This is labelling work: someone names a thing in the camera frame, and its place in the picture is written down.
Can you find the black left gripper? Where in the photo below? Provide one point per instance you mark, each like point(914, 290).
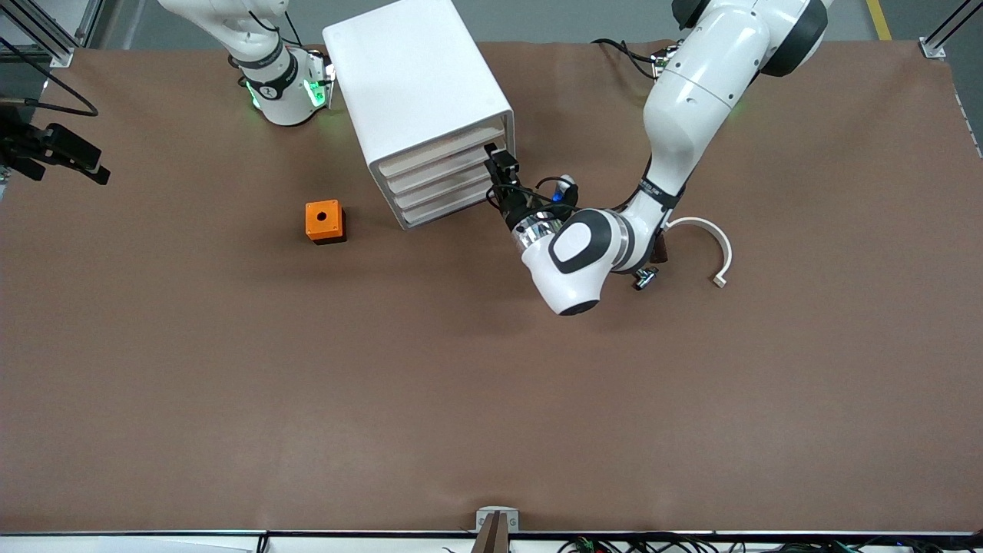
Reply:
point(517, 206)

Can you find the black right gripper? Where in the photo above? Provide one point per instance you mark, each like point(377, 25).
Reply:
point(31, 146)

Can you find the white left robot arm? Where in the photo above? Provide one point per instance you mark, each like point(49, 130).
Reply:
point(691, 100)

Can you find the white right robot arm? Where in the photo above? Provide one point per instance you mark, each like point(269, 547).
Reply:
point(280, 84)

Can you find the small silver metal part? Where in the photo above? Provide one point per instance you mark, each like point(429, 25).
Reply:
point(643, 281)

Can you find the brown terminal block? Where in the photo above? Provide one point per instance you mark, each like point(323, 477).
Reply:
point(661, 250)

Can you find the white curved plastic arc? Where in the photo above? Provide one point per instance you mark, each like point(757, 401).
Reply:
point(722, 246)

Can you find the aluminium frame post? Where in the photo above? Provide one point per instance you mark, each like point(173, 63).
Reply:
point(941, 38)
point(54, 42)

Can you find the orange button enclosure box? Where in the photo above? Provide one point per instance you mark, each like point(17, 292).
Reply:
point(322, 219)

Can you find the grey metal table bracket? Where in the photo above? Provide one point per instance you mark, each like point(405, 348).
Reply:
point(484, 518)

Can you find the brown camera stand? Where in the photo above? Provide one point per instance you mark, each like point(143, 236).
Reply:
point(495, 534)

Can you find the white table edge rail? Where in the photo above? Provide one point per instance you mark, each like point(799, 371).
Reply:
point(153, 542)

